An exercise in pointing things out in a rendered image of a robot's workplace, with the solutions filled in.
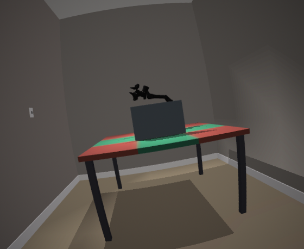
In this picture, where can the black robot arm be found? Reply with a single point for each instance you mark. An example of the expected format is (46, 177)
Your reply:
(150, 96)

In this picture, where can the dark grey wall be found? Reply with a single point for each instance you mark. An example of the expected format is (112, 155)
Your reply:
(157, 120)

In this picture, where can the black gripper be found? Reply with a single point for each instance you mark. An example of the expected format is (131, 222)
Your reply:
(137, 92)

